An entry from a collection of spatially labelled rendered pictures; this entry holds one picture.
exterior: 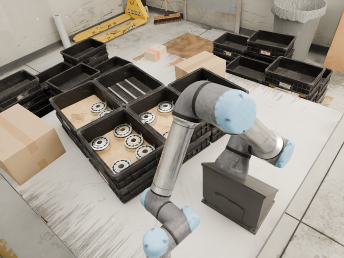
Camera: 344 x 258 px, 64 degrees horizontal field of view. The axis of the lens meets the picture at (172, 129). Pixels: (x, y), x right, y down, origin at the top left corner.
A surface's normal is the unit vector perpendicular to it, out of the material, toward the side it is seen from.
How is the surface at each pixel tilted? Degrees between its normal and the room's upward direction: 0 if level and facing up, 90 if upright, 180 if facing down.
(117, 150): 0
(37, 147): 90
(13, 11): 90
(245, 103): 75
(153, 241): 0
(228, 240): 0
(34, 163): 90
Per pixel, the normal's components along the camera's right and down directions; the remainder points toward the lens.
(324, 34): -0.65, 0.55
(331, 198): -0.07, -0.73
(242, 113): 0.56, 0.30
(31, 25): 0.76, 0.40
